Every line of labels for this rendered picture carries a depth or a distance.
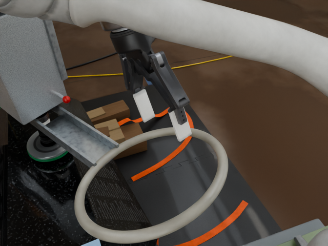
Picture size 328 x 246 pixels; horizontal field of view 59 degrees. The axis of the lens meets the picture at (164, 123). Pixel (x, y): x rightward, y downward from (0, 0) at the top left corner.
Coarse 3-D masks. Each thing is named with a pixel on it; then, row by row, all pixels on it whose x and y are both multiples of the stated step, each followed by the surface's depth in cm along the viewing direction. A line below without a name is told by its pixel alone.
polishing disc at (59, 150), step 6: (36, 132) 145; (30, 138) 142; (36, 138) 142; (30, 144) 139; (36, 144) 139; (30, 150) 136; (36, 150) 136; (42, 150) 136; (48, 150) 136; (54, 150) 136; (60, 150) 136; (66, 150) 138; (36, 156) 134; (42, 156) 134; (48, 156) 134; (54, 156) 134
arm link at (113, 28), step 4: (104, 24) 46; (108, 24) 46; (112, 24) 46; (104, 28) 47; (108, 28) 46; (112, 28) 46; (116, 28) 46; (120, 28) 46; (124, 28) 47; (116, 32) 48
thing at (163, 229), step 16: (192, 128) 102; (128, 144) 108; (224, 160) 82; (224, 176) 77; (80, 192) 90; (208, 192) 73; (80, 208) 83; (192, 208) 70; (80, 224) 79; (96, 224) 77; (160, 224) 69; (176, 224) 68; (112, 240) 71; (128, 240) 69; (144, 240) 69
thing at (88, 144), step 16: (64, 112) 121; (48, 128) 113; (64, 128) 119; (80, 128) 119; (64, 144) 108; (80, 144) 112; (96, 144) 112; (112, 144) 108; (80, 160) 107; (96, 160) 106
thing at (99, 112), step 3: (99, 108) 272; (90, 111) 270; (93, 111) 270; (96, 111) 270; (99, 111) 270; (102, 111) 270; (87, 114) 267; (90, 114) 267; (93, 114) 267; (96, 114) 267; (99, 114) 267; (102, 114) 267; (90, 117) 264; (93, 117) 264; (96, 117) 265
